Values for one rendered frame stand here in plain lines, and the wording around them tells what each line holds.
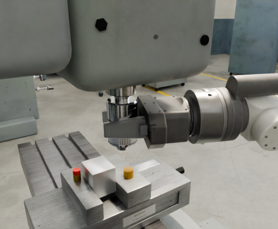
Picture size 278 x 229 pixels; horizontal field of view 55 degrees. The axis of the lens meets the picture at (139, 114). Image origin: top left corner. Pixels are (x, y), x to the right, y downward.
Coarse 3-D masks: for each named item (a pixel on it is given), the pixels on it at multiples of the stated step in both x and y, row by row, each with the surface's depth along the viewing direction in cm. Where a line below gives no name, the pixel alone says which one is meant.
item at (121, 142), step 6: (108, 114) 39; (114, 114) 38; (120, 114) 38; (126, 114) 38; (132, 114) 39; (108, 120) 40; (114, 120) 39; (108, 138) 41; (114, 138) 40; (120, 138) 39; (126, 138) 40; (114, 144) 40; (120, 144) 40; (126, 144) 40; (132, 144) 40
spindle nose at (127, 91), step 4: (120, 88) 37; (124, 88) 37; (128, 88) 37; (132, 88) 37; (136, 88) 38; (108, 92) 38; (112, 92) 37; (116, 92) 37; (120, 92) 37; (124, 92) 37; (128, 92) 37; (132, 92) 38; (136, 92) 38; (116, 96) 37; (120, 96) 37; (124, 96) 37
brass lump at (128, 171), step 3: (126, 168) 57; (129, 168) 57; (132, 168) 57; (126, 171) 56; (129, 171) 56; (132, 171) 56; (126, 174) 56; (129, 174) 56; (132, 174) 57; (126, 177) 57; (129, 177) 57; (132, 177) 57
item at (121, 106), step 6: (132, 96) 41; (108, 102) 39; (114, 102) 38; (120, 102) 38; (126, 102) 38; (132, 102) 38; (108, 108) 39; (114, 108) 38; (120, 108) 38; (126, 108) 38; (132, 108) 38
